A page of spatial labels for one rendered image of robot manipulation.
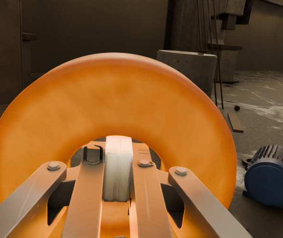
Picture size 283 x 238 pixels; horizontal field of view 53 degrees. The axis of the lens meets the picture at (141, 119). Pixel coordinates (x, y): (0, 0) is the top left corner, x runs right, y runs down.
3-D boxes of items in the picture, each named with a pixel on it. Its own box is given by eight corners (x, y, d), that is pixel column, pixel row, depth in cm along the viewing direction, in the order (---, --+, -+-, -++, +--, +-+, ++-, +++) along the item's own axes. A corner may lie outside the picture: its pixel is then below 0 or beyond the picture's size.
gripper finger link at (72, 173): (101, 210, 14) (38, 208, 14) (106, 162, 19) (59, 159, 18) (103, 183, 14) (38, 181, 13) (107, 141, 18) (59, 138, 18)
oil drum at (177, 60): (136, 132, 307) (144, 47, 282) (175, 125, 344) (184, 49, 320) (176, 152, 264) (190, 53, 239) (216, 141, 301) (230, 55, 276)
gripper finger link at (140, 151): (132, 184, 14) (193, 186, 14) (129, 141, 18) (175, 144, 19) (130, 210, 14) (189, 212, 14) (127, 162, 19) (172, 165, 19)
